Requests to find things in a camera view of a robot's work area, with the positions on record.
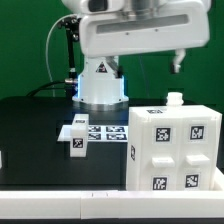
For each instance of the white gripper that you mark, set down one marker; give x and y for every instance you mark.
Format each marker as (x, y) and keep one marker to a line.
(145, 27)

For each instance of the white cabinet body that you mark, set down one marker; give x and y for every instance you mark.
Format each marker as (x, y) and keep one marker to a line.
(138, 116)

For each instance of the short white door panel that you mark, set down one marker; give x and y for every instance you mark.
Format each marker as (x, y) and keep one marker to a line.
(198, 153)

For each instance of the white cabinet top block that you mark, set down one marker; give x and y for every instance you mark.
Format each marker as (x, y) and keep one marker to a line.
(79, 135)

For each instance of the long white door panel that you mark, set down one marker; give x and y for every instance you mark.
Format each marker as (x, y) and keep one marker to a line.
(159, 155)

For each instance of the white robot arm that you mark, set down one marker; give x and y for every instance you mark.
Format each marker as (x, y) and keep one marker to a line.
(98, 88)

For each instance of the white threaded knob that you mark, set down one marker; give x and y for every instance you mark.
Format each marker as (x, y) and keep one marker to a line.
(174, 101)

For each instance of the white marker base sheet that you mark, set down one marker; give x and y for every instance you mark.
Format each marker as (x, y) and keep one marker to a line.
(98, 133)

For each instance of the white right fence bar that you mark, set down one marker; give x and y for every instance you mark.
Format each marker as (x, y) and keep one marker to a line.
(218, 180)

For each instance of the white fence bar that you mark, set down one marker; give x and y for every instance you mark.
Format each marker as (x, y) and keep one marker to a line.
(110, 204)
(218, 180)

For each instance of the white front fence bar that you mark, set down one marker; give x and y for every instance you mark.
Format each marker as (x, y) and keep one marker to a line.
(110, 204)

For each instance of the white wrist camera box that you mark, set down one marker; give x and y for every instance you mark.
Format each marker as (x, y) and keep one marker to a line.
(101, 6)

